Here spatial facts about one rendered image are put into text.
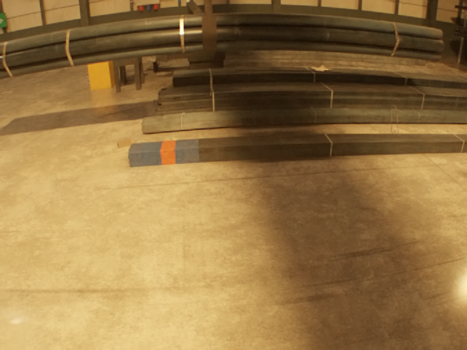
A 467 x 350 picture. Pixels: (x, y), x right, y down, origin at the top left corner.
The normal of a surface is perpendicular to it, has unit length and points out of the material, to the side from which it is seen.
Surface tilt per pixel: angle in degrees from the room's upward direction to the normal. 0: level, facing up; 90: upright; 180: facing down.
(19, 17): 90
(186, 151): 90
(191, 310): 0
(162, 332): 0
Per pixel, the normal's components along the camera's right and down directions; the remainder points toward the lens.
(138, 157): 0.08, 0.51
